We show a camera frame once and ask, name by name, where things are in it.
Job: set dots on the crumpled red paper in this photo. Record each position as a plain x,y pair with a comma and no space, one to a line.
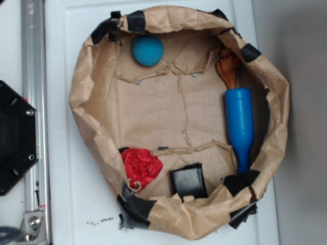
141,167

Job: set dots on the brown paper bag bin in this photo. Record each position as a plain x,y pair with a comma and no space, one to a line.
176,110

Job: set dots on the black square block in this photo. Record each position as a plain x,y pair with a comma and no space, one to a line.
189,181

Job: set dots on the blue golf ball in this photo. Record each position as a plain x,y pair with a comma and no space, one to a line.
148,50

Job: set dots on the blue plastic bottle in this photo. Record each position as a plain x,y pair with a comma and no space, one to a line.
240,124

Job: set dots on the brown seashell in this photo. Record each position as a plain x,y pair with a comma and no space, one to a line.
227,67

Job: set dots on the white tray board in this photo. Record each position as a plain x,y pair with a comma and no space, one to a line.
84,211

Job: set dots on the aluminium rail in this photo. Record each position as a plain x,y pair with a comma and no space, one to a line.
34,90

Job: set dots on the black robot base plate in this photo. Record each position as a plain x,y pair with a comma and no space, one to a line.
18,138

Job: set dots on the metal corner bracket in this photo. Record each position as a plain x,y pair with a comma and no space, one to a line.
33,228

